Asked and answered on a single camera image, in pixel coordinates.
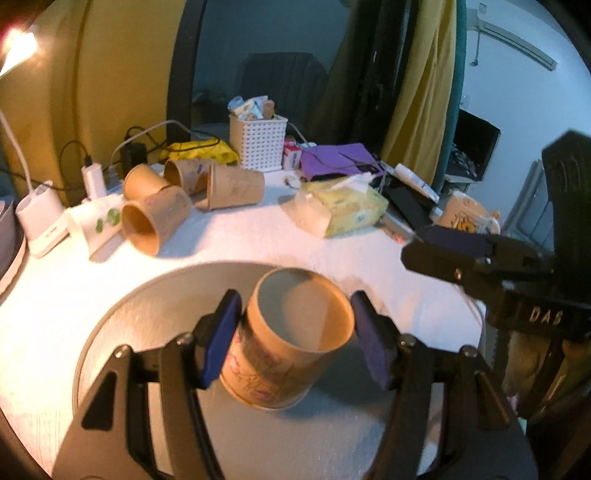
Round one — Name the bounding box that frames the brown printed paper cup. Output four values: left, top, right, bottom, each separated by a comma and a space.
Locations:
221, 268, 355, 410

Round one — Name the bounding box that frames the white paper cup green print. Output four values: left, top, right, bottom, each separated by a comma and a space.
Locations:
65, 194, 124, 259

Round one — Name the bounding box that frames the brown paper cup front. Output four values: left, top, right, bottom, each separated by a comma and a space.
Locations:
121, 186, 193, 257

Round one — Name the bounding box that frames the brown paper cup back left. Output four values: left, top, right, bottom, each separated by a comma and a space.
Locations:
122, 164, 170, 200

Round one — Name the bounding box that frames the brown paper cup right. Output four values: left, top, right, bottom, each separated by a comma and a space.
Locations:
195, 165, 266, 211

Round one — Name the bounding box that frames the brown paper cup middle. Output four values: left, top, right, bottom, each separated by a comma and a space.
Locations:
163, 158, 214, 196

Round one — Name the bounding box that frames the white printed mug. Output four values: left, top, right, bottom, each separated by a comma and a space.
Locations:
437, 190, 501, 234

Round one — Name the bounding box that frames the black laptop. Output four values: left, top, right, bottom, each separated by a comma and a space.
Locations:
446, 109, 501, 182

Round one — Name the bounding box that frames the white textured tablecloth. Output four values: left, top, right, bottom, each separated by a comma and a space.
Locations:
1, 171, 483, 479

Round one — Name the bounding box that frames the yellow curtain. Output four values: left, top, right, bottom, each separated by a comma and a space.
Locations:
317, 0, 459, 186

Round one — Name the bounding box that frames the yellow tissue pack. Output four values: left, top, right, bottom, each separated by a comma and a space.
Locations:
293, 174, 389, 238

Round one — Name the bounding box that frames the white plate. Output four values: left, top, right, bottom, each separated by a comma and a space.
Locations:
0, 229, 27, 295

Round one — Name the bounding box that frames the purple cloth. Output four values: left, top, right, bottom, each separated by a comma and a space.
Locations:
301, 143, 385, 180

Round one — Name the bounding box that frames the red white small box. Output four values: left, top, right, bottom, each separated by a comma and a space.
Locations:
281, 140, 303, 171

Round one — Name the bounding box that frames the purple grey bowl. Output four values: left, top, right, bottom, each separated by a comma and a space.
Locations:
0, 195, 17, 275

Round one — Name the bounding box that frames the white desk lamp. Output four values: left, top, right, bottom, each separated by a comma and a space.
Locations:
1, 29, 67, 258

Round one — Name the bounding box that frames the white charger plug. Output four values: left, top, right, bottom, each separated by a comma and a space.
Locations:
81, 162, 107, 200

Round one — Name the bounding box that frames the white perforated plastic basket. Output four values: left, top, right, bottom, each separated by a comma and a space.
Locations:
229, 115, 287, 172

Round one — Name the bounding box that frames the black power adapter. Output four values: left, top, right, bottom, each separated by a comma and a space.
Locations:
120, 142, 147, 176

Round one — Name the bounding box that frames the yellow snack bag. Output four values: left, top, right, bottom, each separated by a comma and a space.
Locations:
159, 139, 239, 165

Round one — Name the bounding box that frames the white cable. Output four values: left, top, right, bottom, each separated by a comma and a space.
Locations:
109, 119, 192, 172

